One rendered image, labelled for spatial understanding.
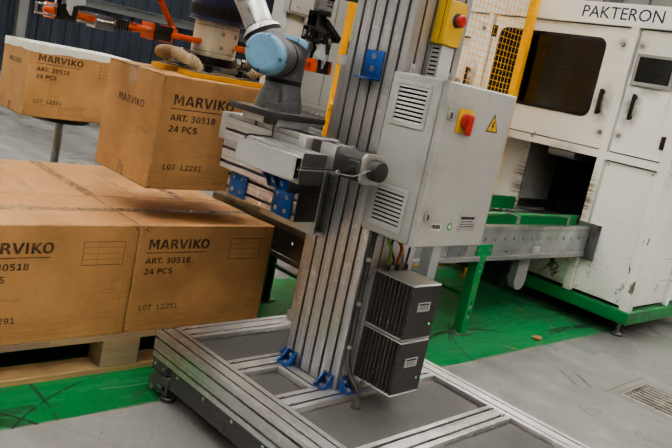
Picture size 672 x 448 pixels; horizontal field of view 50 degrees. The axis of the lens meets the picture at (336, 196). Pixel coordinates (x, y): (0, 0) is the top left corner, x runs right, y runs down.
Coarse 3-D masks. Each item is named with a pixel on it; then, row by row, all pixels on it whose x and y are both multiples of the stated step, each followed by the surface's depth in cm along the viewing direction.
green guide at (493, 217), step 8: (488, 216) 386; (496, 216) 392; (504, 216) 397; (512, 216) 403; (520, 216) 393; (528, 216) 414; (536, 216) 419; (544, 216) 425; (552, 216) 432; (560, 216) 438; (568, 216) 445; (576, 216) 452; (528, 224) 417; (536, 224) 423; (544, 224) 429; (552, 224) 436; (560, 224) 442; (568, 224) 432
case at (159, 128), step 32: (128, 64) 259; (128, 96) 259; (160, 96) 243; (192, 96) 251; (224, 96) 260; (256, 96) 270; (128, 128) 258; (160, 128) 246; (192, 128) 255; (96, 160) 275; (128, 160) 257; (160, 160) 250; (192, 160) 258
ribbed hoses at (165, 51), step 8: (160, 48) 266; (168, 48) 264; (176, 48) 260; (160, 56) 271; (168, 56) 272; (176, 56) 259; (184, 56) 256; (192, 56) 257; (192, 64) 258; (200, 64) 260; (248, 64) 285; (248, 72) 278; (256, 72) 278
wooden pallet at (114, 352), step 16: (96, 336) 249; (112, 336) 253; (128, 336) 257; (144, 336) 262; (0, 352) 227; (96, 352) 254; (112, 352) 255; (128, 352) 259; (144, 352) 273; (0, 368) 238; (16, 368) 240; (32, 368) 242; (48, 368) 245; (64, 368) 247; (80, 368) 250; (96, 368) 252; (112, 368) 256; (128, 368) 261; (0, 384) 230; (16, 384) 233
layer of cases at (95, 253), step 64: (0, 192) 254; (64, 192) 273; (128, 192) 298; (192, 192) 323; (0, 256) 219; (64, 256) 233; (128, 256) 249; (192, 256) 267; (256, 256) 288; (0, 320) 224; (64, 320) 239; (128, 320) 256; (192, 320) 275
